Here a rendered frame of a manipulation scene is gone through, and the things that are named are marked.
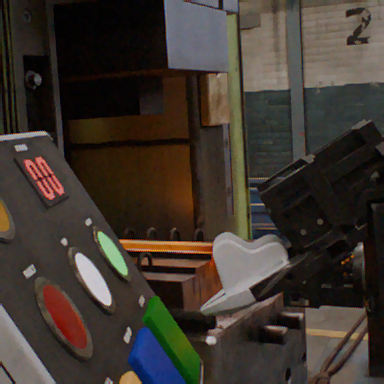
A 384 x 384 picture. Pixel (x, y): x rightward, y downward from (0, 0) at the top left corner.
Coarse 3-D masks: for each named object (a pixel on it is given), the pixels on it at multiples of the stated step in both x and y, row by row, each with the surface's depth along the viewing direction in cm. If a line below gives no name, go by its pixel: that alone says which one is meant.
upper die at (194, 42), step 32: (160, 0) 96; (64, 32) 103; (96, 32) 101; (128, 32) 98; (160, 32) 96; (192, 32) 102; (224, 32) 112; (64, 64) 104; (96, 64) 101; (128, 64) 99; (160, 64) 97; (192, 64) 102; (224, 64) 112
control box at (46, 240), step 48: (0, 144) 53; (48, 144) 67; (0, 192) 47; (48, 192) 56; (0, 240) 42; (48, 240) 50; (96, 240) 61; (0, 288) 38; (144, 288) 68; (0, 336) 37; (48, 336) 40; (96, 336) 47
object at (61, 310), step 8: (48, 288) 44; (48, 296) 43; (56, 296) 44; (64, 296) 45; (48, 304) 42; (56, 304) 43; (64, 304) 44; (56, 312) 42; (64, 312) 43; (72, 312) 45; (56, 320) 42; (64, 320) 43; (72, 320) 44; (80, 320) 46; (64, 328) 42; (72, 328) 43; (80, 328) 44; (72, 336) 42; (80, 336) 44; (80, 344) 43
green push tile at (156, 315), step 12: (156, 300) 66; (156, 312) 63; (168, 312) 67; (156, 324) 61; (168, 324) 64; (156, 336) 60; (168, 336) 62; (180, 336) 66; (168, 348) 60; (180, 348) 63; (192, 348) 67; (180, 360) 61; (192, 360) 65; (180, 372) 61; (192, 372) 62
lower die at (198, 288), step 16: (144, 256) 113; (160, 256) 112; (176, 256) 111; (192, 256) 109; (208, 256) 108; (144, 272) 107; (160, 272) 106; (176, 272) 105; (192, 272) 104; (208, 272) 107; (160, 288) 101; (176, 288) 100; (192, 288) 103; (208, 288) 107; (176, 304) 100; (192, 304) 103
